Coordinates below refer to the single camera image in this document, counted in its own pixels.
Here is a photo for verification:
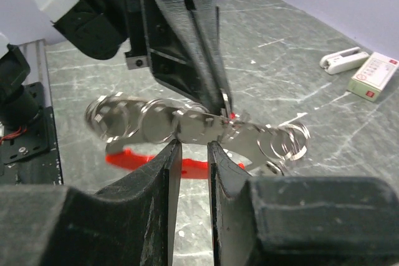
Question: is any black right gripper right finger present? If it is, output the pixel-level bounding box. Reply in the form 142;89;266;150
207;141;398;265

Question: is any red handled metal key holder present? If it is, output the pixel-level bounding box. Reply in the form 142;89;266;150
84;92;310;176

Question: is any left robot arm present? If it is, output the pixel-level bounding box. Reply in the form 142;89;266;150
33;0;233;116

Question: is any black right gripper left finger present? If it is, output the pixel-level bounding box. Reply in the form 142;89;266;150
1;141;182;265

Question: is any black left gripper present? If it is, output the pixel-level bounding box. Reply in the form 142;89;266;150
123;0;233;113

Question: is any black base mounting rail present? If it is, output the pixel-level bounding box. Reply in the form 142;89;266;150
1;82;64;185

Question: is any aluminium frame rail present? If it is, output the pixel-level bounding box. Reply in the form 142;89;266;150
19;40;52;107

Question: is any white green staple box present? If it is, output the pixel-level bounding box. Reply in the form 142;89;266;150
347;52;398;102

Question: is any white stapler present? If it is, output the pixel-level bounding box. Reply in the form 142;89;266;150
319;47;370;75

